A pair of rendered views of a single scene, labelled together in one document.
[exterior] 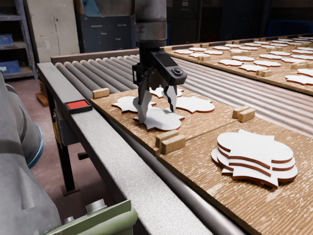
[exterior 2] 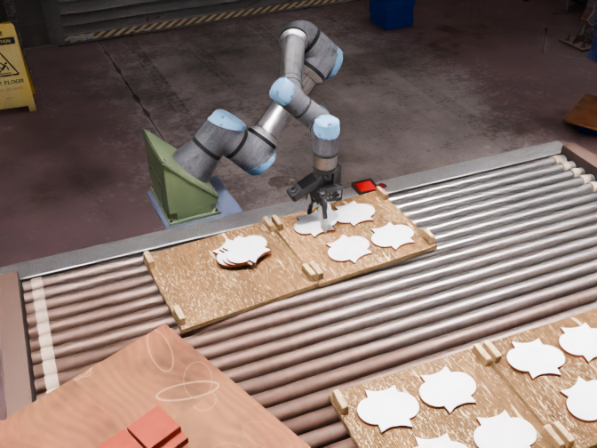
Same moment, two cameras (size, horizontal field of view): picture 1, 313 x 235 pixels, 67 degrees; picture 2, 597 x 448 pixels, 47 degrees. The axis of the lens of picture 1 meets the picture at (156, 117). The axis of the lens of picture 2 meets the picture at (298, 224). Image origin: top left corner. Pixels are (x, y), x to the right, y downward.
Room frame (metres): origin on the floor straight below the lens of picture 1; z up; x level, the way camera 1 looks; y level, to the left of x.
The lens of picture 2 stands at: (0.81, -1.76, 2.20)
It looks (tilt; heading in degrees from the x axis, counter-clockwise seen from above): 35 degrees down; 98
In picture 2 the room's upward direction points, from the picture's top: straight up
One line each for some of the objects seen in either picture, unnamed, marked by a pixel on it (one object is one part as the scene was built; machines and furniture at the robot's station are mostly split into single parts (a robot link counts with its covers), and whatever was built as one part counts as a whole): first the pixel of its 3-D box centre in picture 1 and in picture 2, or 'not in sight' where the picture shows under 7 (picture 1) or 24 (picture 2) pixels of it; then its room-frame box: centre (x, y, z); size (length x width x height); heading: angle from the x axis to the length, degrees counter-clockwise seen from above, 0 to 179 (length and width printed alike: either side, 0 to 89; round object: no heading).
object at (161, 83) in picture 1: (151, 64); (325, 182); (0.63, 0.01, 1.09); 0.09 x 0.08 x 0.12; 35
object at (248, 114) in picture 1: (247, 114); (308, 272); (0.61, -0.25, 0.95); 0.06 x 0.02 x 0.03; 126
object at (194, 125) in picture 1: (164, 107); (351, 234); (0.72, -0.02, 0.93); 0.41 x 0.35 x 0.02; 35
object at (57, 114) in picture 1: (69, 125); not in sight; (0.91, 0.37, 0.77); 0.14 x 0.11 x 0.18; 31
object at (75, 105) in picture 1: (78, 106); (365, 188); (0.74, 0.26, 0.92); 0.06 x 0.06 x 0.01; 31
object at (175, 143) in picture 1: (173, 143); (268, 224); (0.45, -0.04, 0.95); 0.06 x 0.02 x 0.03; 126
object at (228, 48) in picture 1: (235, 48); not in sight; (1.88, -0.61, 0.94); 0.41 x 0.35 x 0.04; 31
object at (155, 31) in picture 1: (150, 32); (324, 159); (0.62, 0.01, 1.17); 0.08 x 0.08 x 0.05
